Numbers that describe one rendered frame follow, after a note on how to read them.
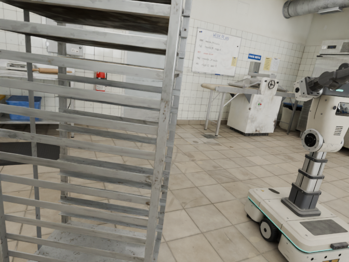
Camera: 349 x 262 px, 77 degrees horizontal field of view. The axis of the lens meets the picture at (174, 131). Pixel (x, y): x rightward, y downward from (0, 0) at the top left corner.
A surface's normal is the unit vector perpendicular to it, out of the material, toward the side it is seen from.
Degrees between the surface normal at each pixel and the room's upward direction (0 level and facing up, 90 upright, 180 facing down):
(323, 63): 90
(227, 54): 90
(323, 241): 31
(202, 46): 90
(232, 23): 90
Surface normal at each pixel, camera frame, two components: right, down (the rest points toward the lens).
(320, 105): -0.96, -0.04
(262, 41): 0.42, 0.30
